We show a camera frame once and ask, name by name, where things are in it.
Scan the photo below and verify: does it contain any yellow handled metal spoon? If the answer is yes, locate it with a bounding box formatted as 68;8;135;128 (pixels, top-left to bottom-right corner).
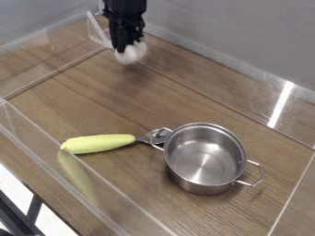
60;127;172;154

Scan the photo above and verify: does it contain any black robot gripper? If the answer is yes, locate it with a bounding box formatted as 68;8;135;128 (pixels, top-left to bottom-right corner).
103;0;148;53

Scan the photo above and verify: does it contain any white plush mushroom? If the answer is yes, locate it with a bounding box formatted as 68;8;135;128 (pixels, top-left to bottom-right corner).
115;41;148;65

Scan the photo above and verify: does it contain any clear acrylic enclosure wall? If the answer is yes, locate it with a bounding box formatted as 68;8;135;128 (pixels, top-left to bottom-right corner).
0;13;315;236

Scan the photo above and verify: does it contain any stainless steel pot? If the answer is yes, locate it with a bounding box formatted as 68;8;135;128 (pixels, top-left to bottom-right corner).
149;123;264;195

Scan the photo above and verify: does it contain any black metal table leg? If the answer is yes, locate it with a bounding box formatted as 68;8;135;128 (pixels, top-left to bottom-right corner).
0;190;45;236

